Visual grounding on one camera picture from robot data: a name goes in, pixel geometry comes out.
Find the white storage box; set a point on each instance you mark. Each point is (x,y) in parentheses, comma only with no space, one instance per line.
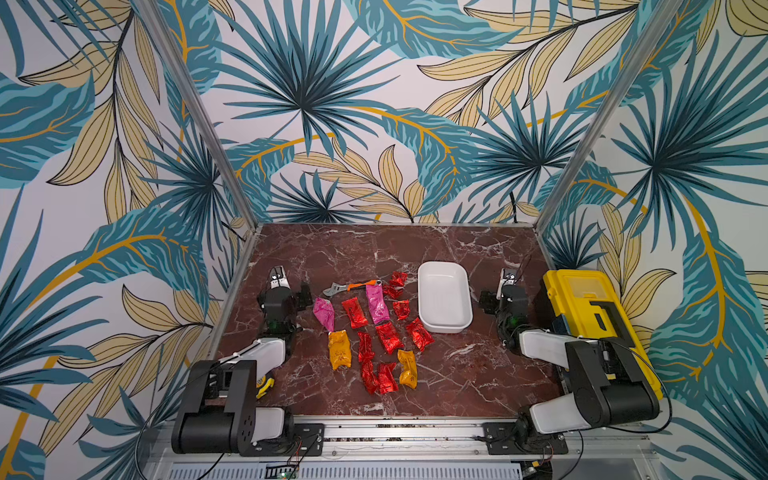
(444,300)

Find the small red tea bag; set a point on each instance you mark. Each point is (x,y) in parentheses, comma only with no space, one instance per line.
(354,312)

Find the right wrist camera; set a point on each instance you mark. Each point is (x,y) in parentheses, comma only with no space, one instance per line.
(508,276)

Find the pink tea bag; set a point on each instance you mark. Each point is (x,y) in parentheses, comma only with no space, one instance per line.
(376,304)
(324,312)

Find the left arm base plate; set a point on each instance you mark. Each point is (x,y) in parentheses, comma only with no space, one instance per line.
(305,440)

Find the orange handled adjustable wrench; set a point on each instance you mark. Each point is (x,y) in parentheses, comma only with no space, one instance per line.
(335,288)

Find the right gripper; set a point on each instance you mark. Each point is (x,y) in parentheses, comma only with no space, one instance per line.
(509,291)

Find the yellow toolbox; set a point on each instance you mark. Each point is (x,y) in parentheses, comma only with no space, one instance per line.
(585,306)

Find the aluminium front rail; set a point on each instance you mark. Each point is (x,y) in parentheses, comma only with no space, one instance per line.
(419,448)

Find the wide red tea bag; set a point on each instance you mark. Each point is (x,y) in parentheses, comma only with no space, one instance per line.
(389,337)

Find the narrow red tea bag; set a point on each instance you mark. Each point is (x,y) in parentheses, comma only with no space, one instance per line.
(365,348)

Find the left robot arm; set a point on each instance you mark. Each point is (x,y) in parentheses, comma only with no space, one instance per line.
(220,411)

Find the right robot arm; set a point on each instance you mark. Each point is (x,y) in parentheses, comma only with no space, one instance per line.
(607,379)

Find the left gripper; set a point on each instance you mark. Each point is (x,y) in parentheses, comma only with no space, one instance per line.
(301,300)

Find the orange tea bag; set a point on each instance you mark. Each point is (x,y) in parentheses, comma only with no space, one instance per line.
(409,372)
(339,349)

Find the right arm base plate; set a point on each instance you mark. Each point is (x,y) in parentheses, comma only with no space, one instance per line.
(516,438)

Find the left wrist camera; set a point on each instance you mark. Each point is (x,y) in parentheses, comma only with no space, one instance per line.
(277,278)

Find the yellow tape measure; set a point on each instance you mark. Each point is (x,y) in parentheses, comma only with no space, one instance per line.
(264,387)

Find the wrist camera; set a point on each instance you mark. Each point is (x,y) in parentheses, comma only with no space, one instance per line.
(277,278)
(508,276)

